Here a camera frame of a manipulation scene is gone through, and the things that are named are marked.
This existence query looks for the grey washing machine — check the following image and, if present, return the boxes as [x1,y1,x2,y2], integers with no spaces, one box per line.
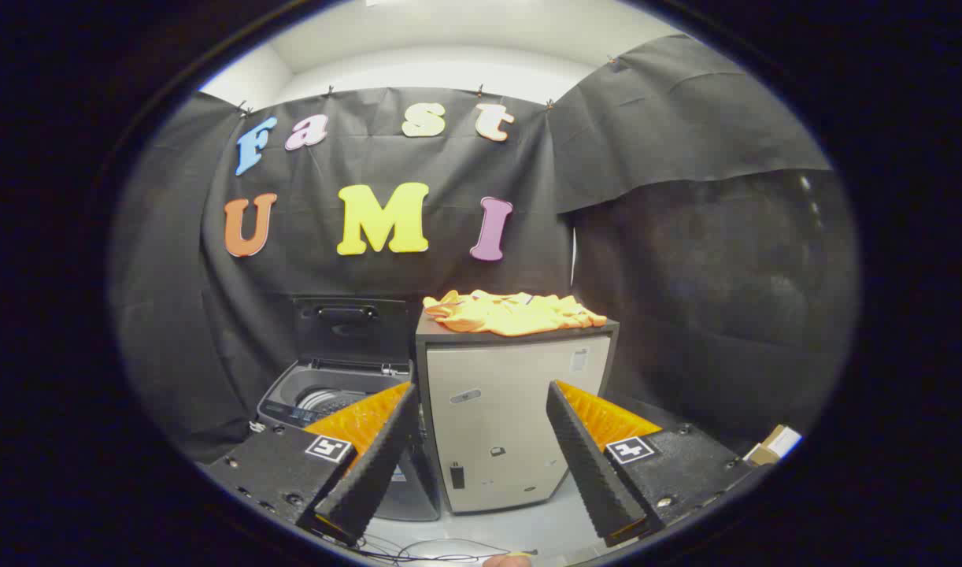
[257,358,442,522]

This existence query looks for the thin black floor cable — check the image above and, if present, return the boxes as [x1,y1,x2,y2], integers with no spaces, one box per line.
[355,535,538,565]

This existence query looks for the beige cabinet with grey top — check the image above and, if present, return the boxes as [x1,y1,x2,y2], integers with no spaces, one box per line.
[415,311,620,515]

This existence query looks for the orange clothes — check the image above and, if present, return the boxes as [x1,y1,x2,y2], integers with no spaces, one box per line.
[422,290,608,338]

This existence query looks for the black backdrop cloth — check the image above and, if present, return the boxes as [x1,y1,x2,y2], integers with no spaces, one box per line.
[111,35,860,465]

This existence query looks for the small cardboard box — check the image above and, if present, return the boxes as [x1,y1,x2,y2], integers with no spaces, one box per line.
[745,425,803,467]

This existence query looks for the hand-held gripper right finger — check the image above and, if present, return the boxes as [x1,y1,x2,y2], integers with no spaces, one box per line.
[546,380,770,548]

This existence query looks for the dark washing machine lid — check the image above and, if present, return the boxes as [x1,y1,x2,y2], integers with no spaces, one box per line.
[292,295,419,367]

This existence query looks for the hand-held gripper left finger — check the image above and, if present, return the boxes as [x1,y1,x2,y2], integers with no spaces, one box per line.
[205,382,421,547]

